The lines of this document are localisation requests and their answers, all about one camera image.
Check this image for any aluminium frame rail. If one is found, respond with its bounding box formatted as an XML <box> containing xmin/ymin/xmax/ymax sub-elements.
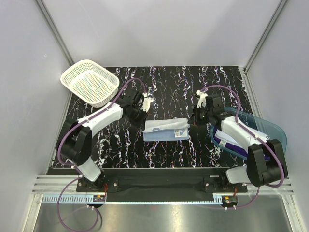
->
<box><xmin>31</xmin><ymin>175</ymin><xmax>295</xmax><ymax>205</ymax></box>

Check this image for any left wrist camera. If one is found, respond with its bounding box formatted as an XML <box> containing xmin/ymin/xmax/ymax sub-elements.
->
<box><xmin>118</xmin><ymin>88</ymin><xmax>155</xmax><ymax>112</ymax></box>

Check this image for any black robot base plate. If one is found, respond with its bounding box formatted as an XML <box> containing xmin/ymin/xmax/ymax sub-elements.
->
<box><xmin>77</xmin><ymin>168</ymin><xmax>248</xmax><ymax>193</ymax></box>

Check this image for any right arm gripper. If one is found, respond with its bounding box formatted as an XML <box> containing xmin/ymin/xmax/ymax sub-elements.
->
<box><xmin>188</xmin><ymin>104</ymin><xmax>212</xmax><ymax>127</ymax></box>

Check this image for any purple microfiber towel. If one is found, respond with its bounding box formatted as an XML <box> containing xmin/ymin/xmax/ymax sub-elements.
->
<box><xmin>213</xmin><ymin>135</ymin><xmax>271</xmax><ymax>161</ymax></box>

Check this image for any light blue towel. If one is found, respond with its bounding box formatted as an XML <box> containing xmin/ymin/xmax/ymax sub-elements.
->
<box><xmin>142</xmin><ymin>118</ymin><xmax>190</xmax><ymax>142</ymax></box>

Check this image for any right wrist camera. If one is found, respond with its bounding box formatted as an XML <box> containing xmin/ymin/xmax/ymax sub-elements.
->
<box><xmin>196</xmin><ymin>90</ymin><xmax>225</xmax><ymax>115</ymax></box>

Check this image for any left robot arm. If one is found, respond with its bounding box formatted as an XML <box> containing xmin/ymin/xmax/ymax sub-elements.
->
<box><xmin>55</xmin><ymin>102</ymin><xmax>151</xmax><ymax>191</ymax></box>

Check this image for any blue transparent plastic tray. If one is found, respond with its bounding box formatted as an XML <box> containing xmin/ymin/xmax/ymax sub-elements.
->
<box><xmin>210</xmin><ymin>111</ymin><xmax>287</xmax><ymax>152</ymax></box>

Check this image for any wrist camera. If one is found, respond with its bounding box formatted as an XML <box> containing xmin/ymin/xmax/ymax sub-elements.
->
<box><xmin>196</xmin><ymin>90</ymin><xmax>225</xmax><ymax>115</ymax></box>
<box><xmin>118</xmin><ymin>88</ymin><xmax>155</xmax><ymax>112</ymax></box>

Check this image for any white towel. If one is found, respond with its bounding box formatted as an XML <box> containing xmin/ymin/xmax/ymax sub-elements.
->
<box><xmin>216</xmin><ymin>129</ymin><xmax>266</xmax><ymax>145</ymax></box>

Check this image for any white perforated laundry basket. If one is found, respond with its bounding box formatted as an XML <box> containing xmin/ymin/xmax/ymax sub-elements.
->
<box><xmin>60</xmin><ymin>59</ymin><xmax>120</xmax><ymax>108</ymax></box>

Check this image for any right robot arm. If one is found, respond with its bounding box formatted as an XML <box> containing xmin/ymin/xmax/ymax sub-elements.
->
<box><xmin>189</xmin><ymin>106</ymin><xmax>288</xmax><ymax>192</ymax></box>

